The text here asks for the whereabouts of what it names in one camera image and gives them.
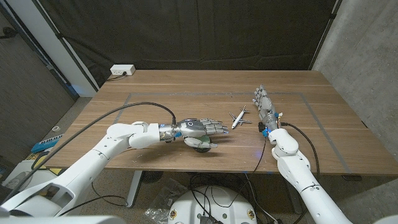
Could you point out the blue toy keyboard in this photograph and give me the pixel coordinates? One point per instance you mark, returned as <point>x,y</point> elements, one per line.
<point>46,143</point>

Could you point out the green push button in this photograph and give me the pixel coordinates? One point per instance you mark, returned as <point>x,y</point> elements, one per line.
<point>202,145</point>

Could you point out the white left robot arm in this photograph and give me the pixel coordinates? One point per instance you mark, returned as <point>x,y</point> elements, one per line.
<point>90,165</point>

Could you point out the black backdrop curtain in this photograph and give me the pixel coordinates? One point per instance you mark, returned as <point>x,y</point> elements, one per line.
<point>192,34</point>

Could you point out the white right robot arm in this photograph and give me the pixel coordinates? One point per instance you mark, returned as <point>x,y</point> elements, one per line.
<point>298,174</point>

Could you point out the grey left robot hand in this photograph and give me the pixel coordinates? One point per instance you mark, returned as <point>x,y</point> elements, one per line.
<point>192,130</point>

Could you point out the yellow and white box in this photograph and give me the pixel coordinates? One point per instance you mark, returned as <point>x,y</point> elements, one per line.
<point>37,161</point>

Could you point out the clear plastic bag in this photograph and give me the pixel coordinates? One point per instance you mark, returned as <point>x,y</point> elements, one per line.
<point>164,199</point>

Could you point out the white power strip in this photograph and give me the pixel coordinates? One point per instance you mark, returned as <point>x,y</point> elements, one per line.
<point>122,69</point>

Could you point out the white table leg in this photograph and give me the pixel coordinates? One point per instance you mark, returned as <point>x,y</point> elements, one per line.
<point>134,188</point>

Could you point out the white tape roll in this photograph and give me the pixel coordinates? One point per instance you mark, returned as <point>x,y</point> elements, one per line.
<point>56,128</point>

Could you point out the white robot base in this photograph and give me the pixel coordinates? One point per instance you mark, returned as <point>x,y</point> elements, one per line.
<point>213,207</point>

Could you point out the white miniature airplane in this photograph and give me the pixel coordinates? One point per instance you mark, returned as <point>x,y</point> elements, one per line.
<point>238,118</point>

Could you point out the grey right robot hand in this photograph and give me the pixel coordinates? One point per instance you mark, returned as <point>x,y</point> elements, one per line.
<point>265,109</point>

